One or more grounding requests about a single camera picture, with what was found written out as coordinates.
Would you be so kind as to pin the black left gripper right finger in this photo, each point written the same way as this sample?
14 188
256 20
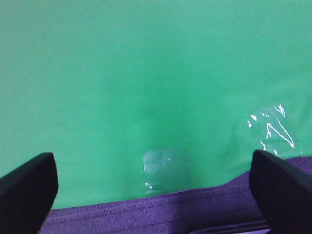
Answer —
282 192

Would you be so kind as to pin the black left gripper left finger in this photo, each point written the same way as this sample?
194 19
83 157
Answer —
27 194

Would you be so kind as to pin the clear tape piece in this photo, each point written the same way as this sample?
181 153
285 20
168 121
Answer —
167 170
271 130

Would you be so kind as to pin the purple grey carpet strip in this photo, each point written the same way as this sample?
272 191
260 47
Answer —
224 209

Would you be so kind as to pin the green table cloth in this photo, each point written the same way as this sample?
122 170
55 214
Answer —
100 82

